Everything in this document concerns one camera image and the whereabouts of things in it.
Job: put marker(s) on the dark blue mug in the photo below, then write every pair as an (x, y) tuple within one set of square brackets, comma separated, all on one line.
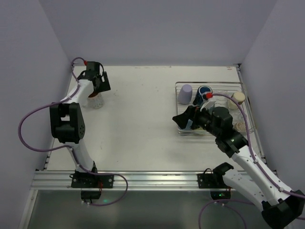
[(200, 97)]

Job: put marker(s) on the white floral orange-inside mug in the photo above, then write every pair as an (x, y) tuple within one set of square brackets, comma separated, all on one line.
[(94, 102)]

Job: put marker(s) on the lilac plastic cup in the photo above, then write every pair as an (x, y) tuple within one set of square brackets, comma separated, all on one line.
[(185, 94)]

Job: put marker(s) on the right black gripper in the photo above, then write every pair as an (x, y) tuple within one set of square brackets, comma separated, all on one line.
[(193, 118)]

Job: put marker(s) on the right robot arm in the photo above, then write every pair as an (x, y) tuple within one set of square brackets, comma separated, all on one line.
[(278, 203)]

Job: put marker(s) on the cream cup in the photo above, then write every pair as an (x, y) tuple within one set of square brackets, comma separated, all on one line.
[(239, 97)]

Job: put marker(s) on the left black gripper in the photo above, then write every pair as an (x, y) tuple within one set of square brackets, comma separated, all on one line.
[(102, 83)]

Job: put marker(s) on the small woven-pattern glass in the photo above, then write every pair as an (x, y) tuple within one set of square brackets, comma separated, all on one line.
[(240, 127)]

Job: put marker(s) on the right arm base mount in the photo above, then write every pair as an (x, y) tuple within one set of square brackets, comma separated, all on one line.
[(209, 179)]

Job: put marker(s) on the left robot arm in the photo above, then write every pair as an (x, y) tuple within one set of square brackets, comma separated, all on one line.
[(67, 122)]

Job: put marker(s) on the light blue plastic cup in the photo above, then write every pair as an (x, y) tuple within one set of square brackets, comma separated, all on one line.
[(188, 126)]

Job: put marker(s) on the aluminium front rail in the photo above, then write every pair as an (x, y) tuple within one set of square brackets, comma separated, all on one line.
[(137, 181)]

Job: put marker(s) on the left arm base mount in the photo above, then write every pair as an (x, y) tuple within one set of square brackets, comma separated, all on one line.
[(86, 180)]

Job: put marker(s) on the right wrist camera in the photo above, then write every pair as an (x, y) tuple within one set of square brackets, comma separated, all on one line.
[(208, 101)]

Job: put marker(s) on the clear glass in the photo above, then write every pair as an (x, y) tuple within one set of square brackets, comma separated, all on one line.
[(237, 115)]

